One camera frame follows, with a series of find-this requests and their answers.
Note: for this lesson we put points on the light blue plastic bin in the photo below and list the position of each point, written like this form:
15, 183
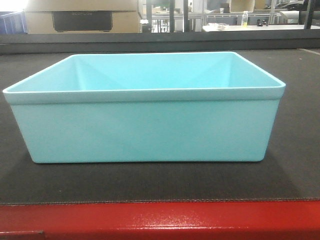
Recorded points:
147, 107

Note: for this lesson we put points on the black conveyor belt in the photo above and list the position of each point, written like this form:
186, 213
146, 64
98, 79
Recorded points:
290, 170

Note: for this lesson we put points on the white background table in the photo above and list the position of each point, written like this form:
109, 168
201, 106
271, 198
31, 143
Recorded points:
213, 27

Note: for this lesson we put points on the yellow drink bottle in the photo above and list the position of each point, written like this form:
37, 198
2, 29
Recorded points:
244, 20

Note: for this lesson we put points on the cardboard box with black panel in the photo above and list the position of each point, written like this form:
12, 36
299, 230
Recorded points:
83, 16

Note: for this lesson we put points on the blue crates in background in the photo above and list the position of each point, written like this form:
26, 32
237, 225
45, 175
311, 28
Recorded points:
12, 22

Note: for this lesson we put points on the red conveyor frame edge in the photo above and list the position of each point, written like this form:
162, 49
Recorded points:
229, 220

